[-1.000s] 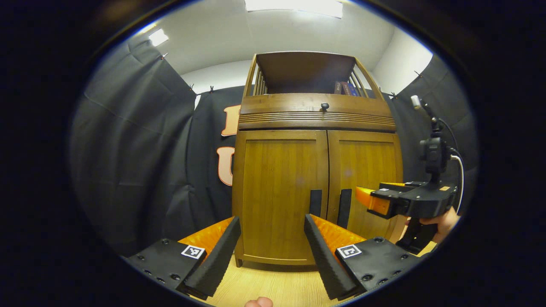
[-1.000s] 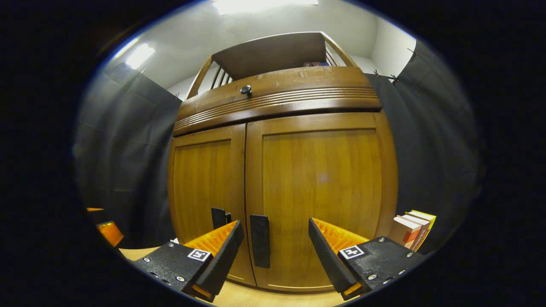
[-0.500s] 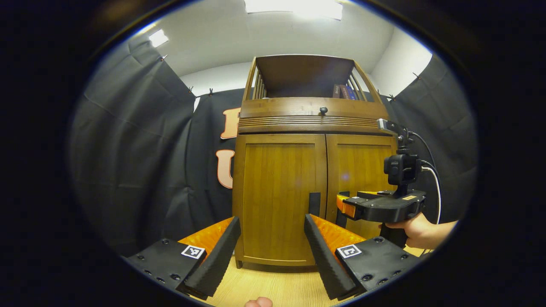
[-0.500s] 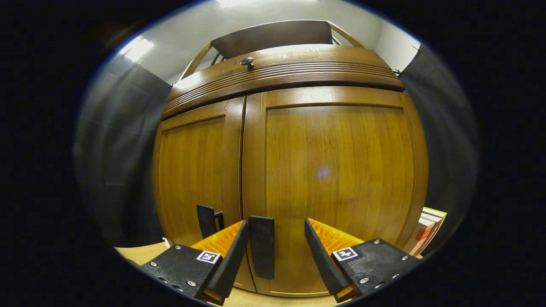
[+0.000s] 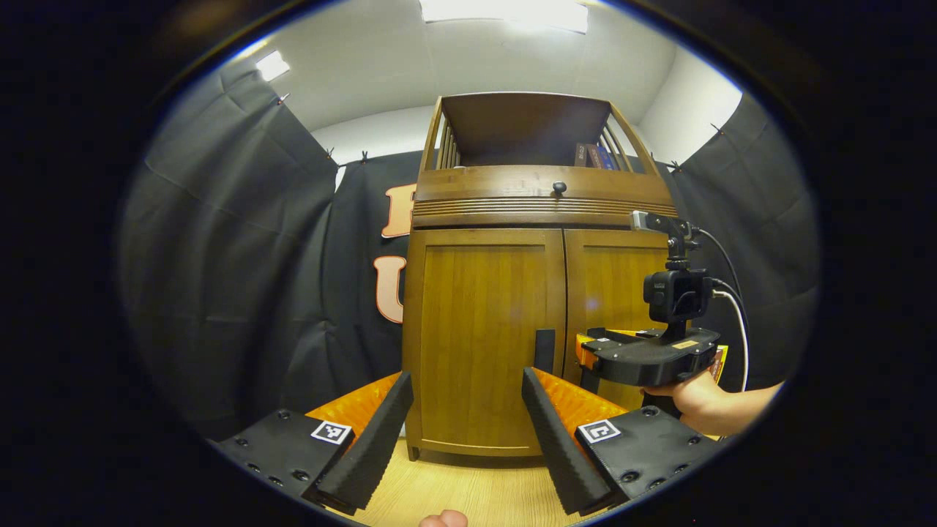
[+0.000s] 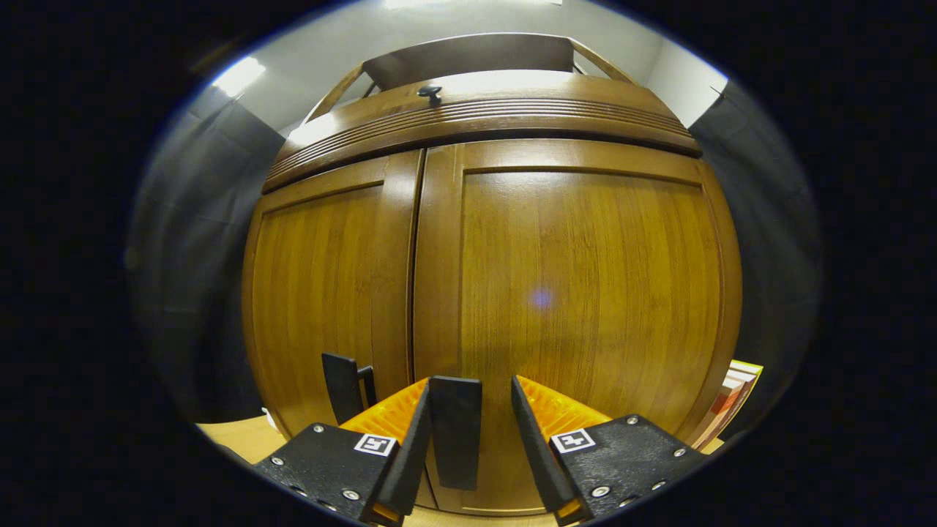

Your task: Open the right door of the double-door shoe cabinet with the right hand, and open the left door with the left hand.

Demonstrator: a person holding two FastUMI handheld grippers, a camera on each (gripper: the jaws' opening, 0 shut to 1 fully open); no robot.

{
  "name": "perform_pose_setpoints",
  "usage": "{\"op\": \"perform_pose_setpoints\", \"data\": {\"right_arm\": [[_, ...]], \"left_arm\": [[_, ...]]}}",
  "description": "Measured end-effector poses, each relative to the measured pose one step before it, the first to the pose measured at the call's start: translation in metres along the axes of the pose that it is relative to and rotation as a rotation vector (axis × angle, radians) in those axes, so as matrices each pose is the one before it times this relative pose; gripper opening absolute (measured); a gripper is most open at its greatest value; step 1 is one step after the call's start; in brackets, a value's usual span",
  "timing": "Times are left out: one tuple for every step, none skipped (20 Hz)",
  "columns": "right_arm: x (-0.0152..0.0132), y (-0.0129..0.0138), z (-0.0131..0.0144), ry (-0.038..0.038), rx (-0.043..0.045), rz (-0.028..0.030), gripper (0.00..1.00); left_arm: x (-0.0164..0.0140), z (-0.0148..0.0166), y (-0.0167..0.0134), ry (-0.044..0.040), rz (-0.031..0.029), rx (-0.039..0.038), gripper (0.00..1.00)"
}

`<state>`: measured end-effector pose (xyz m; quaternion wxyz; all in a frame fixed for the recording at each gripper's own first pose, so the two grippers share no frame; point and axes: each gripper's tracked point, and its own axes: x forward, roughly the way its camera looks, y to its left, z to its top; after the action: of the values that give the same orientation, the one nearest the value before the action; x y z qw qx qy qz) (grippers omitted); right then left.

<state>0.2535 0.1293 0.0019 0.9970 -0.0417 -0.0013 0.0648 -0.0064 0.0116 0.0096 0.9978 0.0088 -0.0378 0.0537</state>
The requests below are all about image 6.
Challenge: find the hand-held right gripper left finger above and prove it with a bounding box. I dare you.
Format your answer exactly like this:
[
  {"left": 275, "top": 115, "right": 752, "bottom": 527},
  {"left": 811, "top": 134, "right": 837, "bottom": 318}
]
[{"left": 253, "top": 377, "right": 433, "bottom": 526}]

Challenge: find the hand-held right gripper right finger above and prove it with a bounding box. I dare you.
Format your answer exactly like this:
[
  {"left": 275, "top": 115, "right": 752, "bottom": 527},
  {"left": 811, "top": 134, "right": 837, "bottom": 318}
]
[{"left": 510, "top": 375, "right": 711, "bottom": 526}]

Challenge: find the wooden cabinet door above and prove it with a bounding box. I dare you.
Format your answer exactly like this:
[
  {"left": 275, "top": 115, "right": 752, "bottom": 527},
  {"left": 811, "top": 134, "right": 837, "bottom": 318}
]
[
  {"left": 412, "top": 138, "right": 744, "bottom": 517},
  {"left": 242, "top": 150, "right": 425, "bottom": 440}
]

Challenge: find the wooden double-door shoe cabinet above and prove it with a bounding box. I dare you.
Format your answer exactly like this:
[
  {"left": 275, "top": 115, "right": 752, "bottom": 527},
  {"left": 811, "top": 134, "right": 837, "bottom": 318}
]
[{"left": 242, "top": 33, "right": 744, "bottom": 517}]

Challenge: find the beige book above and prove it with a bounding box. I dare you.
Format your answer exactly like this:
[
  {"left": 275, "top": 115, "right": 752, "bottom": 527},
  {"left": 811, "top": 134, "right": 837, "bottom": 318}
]
[{"left": 692, "top": 381, "right": 744, "bottom": 446}]

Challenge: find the large dark red book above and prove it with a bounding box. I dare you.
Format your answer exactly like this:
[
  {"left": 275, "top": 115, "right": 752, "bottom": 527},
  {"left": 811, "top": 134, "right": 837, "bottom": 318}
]
[{"left": 699, "top": 370, "right": 755, "bottom": 444}]

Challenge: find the wooden drawer with black knob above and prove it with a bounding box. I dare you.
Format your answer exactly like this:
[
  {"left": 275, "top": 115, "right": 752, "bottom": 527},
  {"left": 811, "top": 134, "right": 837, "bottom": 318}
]
[{"left": 262, "top": 70, "right": 702, "bottom": 195}]

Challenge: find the ceiling light panel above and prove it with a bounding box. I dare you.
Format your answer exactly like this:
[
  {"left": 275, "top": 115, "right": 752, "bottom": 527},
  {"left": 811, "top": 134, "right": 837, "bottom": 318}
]
[{"left": 212, "top": 57, "right": 266, "bottom": 97}]

